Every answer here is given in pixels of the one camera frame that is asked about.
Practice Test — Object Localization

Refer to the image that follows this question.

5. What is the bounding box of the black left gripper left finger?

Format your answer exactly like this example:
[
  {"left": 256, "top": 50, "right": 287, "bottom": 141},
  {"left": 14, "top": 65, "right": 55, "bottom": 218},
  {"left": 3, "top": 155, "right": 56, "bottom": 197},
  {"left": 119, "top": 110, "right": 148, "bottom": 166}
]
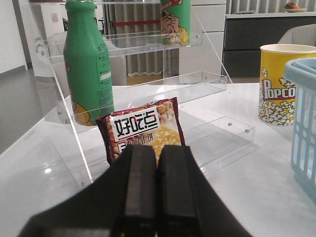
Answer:
[{"left": 23, "top": 146, "right": 157, "bottom": 237}]

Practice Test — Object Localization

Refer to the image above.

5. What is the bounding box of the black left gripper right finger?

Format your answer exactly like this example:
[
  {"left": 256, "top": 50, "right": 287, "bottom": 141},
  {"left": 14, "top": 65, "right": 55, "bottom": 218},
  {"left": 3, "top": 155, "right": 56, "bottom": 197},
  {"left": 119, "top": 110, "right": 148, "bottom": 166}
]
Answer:
[{"left": 158, "top": 146, "right": 250, "bottom": 237}]

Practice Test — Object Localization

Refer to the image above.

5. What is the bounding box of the white cabinet in background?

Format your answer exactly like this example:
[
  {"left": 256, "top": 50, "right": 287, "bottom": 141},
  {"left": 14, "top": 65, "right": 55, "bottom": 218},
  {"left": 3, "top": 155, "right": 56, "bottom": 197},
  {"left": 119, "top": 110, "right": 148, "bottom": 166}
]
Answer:
[{"left": 179, "top": 0, "right": 227, "bottom": 76}]

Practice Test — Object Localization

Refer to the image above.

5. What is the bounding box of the light blue plastic basket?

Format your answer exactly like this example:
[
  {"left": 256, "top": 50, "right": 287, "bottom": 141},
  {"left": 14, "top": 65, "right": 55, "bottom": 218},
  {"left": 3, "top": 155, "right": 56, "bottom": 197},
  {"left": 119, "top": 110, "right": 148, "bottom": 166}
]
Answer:
[{"left": 283, "top": 57, "right": 316, "bottom": 201}]

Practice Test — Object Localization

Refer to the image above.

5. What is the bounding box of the green cartoon snack can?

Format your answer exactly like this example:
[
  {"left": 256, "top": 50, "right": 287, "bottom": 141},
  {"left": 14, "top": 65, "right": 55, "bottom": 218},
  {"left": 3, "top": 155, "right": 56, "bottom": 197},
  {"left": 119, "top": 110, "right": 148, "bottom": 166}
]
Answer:
[{"left": 160, "top": 0, "right": 191, "bottom": 46}]

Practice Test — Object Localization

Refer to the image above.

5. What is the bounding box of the maroon almond cracker packet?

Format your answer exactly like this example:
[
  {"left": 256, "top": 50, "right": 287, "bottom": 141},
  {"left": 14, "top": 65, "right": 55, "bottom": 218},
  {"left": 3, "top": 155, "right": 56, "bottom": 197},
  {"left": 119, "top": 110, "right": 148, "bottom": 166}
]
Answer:
[{"left": 96, "top": 97, "right": 185, "bottom": 164}]

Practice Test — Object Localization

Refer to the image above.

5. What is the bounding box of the fruit bowl on counter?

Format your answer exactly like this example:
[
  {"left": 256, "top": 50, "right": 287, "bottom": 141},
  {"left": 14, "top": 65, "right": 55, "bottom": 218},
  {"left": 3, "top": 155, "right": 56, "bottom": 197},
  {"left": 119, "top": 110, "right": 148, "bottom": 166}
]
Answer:
[{"left": 284, "top": 2, "right": 307, "bottom": 13}]

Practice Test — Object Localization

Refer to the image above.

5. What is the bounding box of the clear acrylic display shelf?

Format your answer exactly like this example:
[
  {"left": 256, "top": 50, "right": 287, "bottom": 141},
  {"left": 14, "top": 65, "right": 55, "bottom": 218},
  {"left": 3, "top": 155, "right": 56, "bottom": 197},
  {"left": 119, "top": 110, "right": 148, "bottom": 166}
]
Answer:
[{"left": 20, "top": 0, "right": 254, "bottom": 190}]

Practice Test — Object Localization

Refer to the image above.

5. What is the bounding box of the green plastic drink bottle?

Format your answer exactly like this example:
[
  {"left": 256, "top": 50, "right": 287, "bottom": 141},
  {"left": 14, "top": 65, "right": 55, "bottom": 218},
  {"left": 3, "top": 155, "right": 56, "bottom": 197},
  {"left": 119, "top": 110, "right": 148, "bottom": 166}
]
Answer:
[{"left": 64, "top": 0, "right": 114, "bottom": 126}]

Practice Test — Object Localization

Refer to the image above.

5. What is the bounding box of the yellow popcorn paper cup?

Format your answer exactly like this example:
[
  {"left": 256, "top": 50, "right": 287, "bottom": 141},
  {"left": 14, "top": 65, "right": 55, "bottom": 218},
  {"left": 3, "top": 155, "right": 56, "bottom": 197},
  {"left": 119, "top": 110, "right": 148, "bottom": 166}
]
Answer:
[{"left": 258, "top": 43, "right": 316, "bottom": 126}]

